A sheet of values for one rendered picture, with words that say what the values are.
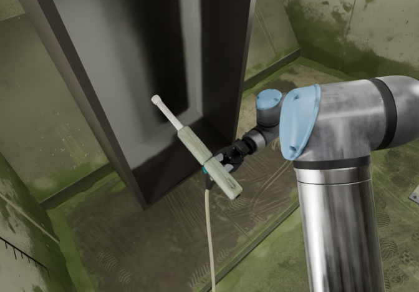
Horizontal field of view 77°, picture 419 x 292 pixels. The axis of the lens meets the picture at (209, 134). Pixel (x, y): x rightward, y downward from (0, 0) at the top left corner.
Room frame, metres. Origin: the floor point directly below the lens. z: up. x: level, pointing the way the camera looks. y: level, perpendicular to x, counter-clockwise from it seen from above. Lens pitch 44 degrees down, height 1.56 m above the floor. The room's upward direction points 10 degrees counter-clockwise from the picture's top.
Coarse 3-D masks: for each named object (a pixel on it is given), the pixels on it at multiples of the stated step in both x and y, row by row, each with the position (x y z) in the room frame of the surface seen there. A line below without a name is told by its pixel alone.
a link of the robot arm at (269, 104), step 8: (264, 96) 0.77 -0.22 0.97; (272, 96) 0.76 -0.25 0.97; (280, 96) 0.75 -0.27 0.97; (256, 104) 0.77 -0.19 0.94; (264, 104) 0.73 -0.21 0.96; (272, 104) 0.73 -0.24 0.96; (280, 104) 0.73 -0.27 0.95; (256, 112) 0.77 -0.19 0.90; (264, 112) 0.73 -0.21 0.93; (272, 112) 0.72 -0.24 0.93; (280, 112) 0.72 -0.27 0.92; (256, 120) 0.77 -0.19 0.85; (264, 120) 0.73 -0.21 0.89; (272, 120) 0.72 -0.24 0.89
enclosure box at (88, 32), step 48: (48, 0) 0.55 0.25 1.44; (96, 0) 0.98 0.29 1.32; (144, 0) 1.08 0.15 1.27; (192, 0) 1.20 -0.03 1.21; (240, 0) 0.95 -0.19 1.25; (48, 48) 0.80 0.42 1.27; (96, 48) 0.97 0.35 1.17; (144, 48) 1.09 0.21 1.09; (192, 48) 1.24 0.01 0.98; (240, 48) 0.96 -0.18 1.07; (96, 96) 0.60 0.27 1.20; (144, 96) 1.10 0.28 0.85; (192, 96) 1.28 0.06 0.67; (240, 96) 0.96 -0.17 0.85; (144, 144) 1.10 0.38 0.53; (144, 192) 0.81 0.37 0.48
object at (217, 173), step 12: (156, 96) 0.85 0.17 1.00; (180, 132) 0.70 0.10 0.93; (192, 132) 0.70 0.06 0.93; (192, 144) 0.65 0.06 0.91; (204, 156) 0.61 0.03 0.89; (216, 168) 0.56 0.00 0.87; (216, 180) 0.53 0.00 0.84; (228, 180) 0.51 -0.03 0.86; (228, 192) 0.48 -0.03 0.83; (240, 192) 0.48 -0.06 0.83
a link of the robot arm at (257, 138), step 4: (248, 132) 0.73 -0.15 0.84; (252, 132) 0.72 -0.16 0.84; (256, 132) 0.72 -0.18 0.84; (244, 136) 0.72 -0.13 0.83; (248, 136) 0.71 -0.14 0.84; (252, 136) 0.70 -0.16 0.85; (256, 136) 0.70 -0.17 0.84; (260, 136) 0.70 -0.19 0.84; (252, 140) 0.69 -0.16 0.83; (256, 140) 0.68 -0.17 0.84; (260, 140) 0.69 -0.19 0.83; (264, 140) 0.69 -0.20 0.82; (256, 144) 0.67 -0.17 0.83; (260, 144) 0.68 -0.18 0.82; (264, 144) 0.69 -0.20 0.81; (256, 148) 0.67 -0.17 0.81; (260, 148) 0.67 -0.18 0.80; (256, 152) 0.67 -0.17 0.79
